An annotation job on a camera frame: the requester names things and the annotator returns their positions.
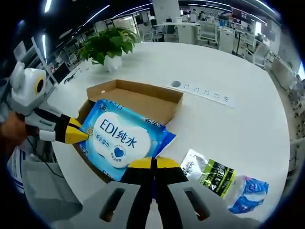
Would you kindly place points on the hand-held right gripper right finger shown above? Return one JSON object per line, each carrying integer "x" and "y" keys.
{"x": 181, "y": 202}

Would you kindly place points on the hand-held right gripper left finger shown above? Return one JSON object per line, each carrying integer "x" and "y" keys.
{"x": 124, "y": 202}

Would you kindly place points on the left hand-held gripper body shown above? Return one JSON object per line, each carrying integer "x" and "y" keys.
{"x": 26, "y": 93}

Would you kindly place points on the silver pouch green black label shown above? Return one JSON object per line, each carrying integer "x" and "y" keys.
{"x": 207, "y": 174}

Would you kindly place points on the blue white wet wipes pack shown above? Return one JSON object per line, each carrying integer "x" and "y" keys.
{"x": 119, "y": 138}

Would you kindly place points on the blue white plastic tissue pack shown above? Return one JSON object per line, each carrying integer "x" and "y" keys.
{"x": 250, "y": 193}

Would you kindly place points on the brown cardboard shoe box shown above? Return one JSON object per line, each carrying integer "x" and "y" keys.
{"x": 147, "y": 100}

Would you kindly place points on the person's left hand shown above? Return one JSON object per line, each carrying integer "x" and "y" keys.
{"x": 14, "y": 133}

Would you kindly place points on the grey metal shelving rack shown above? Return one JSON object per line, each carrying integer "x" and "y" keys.
{"x": 35, "y": 62}

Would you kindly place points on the person's striped clothing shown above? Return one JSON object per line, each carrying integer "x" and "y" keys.
{"x": 16, "y": 169}

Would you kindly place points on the green potted plant white pot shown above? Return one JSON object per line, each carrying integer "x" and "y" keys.
{"x": 107, "y": 45}

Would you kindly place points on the white socket strip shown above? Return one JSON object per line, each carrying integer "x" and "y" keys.
{"x": 207, "y": 94}

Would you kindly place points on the hanging display screen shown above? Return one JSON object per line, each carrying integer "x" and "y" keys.
{"x": 241, "y": 15}

